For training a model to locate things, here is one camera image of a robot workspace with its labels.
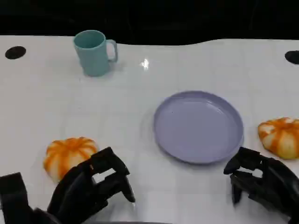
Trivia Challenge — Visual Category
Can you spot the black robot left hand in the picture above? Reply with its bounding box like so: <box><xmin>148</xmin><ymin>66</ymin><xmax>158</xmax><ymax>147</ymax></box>
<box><xmin>46</xmin><ymin>146</ymin><xmax>136</xmax><ymax>224</ymax></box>

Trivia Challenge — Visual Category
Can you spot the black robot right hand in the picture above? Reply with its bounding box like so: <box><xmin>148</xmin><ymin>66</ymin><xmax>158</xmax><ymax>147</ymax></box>
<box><xmin>223</xmin><ymin>146</ymin><xmax>299</xmax><ymax>224</ymax></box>

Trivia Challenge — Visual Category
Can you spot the orange and white bread roll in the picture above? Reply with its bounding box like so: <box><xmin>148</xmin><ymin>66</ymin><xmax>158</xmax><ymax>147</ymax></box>
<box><xmin>257</xmin><ymin>117</ymin><xmax>299</xmax><ymax>161</ymax></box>
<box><xmin>43</xmin><ymin>137</ymin><xmax>100</xmax><ymax>184</ymax></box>

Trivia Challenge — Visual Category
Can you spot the lilac plate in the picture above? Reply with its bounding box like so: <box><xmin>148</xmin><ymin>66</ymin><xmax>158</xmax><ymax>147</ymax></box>
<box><xmin>153</xmin><ymin>90</ymin><xmax>244</xmax><ymax>165</ymax></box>

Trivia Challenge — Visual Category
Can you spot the black table grommet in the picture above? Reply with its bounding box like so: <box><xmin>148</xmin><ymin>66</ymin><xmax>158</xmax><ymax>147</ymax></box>
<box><xmin>284</xmin><ymin>50</ymin><xmax>299</xmax><ymax>64</ymax></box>
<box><xmin>5</xmin><ymin>46</ymin><xmax>27</xmax><ymax>60</ymax></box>

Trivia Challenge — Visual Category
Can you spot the pale green mug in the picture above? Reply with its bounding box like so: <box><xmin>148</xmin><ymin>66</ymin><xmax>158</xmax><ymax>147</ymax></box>
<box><xmin>73</xmin><ymin>29</ymin><xmax>118</xmax><ymax>77</ymax></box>

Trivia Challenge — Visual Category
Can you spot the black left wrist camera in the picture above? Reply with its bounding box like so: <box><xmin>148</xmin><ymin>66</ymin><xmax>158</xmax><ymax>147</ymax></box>
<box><xmin>0</xmin><ymin>172</ymin><xmax>33</xmax><ymax>224</ymax></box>

